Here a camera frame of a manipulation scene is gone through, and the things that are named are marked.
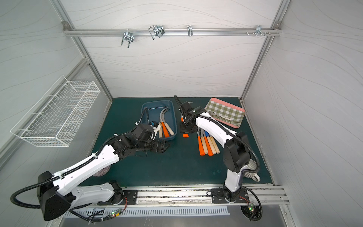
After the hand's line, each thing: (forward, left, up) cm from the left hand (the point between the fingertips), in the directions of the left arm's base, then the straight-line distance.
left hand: (162, 143), depth 75 cm
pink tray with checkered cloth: (+37, -44, -17) cm, 60 cm away
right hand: (+12, -11, -5) cm, 17 cm away
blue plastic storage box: (+35, +6, -16) cm, 39 cm away
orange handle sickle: (+8, -23, -17) cm, 30 cm away
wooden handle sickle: (+8, -30, -17) cm, 35 cm away
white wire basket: (+5, +52, +14) cm, 54 cm away
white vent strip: (-29, +26, -18) cm, 43 cm away
